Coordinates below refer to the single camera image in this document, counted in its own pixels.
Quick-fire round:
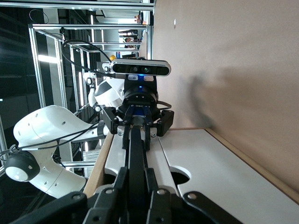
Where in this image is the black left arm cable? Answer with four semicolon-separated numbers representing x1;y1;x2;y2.
0;39;117;161

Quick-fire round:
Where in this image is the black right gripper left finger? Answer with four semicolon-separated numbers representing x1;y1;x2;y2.
7;166;129;224

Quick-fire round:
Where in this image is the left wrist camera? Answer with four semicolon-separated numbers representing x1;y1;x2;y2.
111;58;172;82

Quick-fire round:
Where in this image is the white-fronted drawer without handle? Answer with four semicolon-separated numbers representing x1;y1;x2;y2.
158;129;299;224

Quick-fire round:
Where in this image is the light wooden drawer cabinet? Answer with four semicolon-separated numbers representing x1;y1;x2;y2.
83;127;299;224

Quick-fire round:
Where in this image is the black metal drawer handle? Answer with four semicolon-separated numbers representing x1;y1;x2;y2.
121;127;155;224

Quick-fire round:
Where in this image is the aluminium profile frame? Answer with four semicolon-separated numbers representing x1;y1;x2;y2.
27;0;155;168

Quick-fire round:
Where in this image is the white-fronted drawer with handle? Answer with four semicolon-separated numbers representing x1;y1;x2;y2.
104;132;178;194

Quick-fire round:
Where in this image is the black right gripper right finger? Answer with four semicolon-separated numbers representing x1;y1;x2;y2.
145;167;243;224

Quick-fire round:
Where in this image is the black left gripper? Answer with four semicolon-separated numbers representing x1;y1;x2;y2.
102;79;175;152

